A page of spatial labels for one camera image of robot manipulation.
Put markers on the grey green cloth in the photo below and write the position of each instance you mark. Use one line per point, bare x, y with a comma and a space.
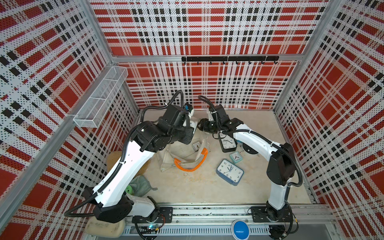
141, 186

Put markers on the blue round button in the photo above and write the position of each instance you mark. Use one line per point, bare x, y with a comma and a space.
240, 230

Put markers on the black square alarm clock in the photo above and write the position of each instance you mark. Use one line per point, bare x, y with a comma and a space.
227, 143

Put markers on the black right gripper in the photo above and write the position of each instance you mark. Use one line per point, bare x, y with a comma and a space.
204, 122

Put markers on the black wall hook rail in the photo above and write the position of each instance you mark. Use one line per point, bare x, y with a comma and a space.
261, 59

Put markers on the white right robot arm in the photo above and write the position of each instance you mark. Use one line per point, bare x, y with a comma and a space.
283, 170

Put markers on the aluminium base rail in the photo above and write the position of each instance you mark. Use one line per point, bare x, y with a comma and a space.
182, 221

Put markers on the green round tape roll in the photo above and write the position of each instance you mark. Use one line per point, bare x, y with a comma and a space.
129, 190

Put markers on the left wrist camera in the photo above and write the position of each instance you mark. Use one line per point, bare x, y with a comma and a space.
190, 109

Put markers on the dark blue plastic clock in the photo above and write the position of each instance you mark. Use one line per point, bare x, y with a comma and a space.
229, 172

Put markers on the beige canvas bag orange handles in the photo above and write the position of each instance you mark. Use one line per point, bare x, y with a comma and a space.
183, 157

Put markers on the white wire mesh shelf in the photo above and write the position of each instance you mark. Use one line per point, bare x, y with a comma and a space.
102, 96

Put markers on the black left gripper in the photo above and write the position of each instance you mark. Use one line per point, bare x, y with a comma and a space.
189, 132

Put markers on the tan plush toy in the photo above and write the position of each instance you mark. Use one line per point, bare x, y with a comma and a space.
113, 157

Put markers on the mint green small clock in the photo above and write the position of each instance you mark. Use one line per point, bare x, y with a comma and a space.
236, 157

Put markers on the beige sponge block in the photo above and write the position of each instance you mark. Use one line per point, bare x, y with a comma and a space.
99, 228

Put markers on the small clear square clock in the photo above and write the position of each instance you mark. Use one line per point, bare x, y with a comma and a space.
196, 146

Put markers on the white round clock black back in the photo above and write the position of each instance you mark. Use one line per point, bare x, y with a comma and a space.
249, 150

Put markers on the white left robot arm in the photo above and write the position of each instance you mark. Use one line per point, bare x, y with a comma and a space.
108, 201

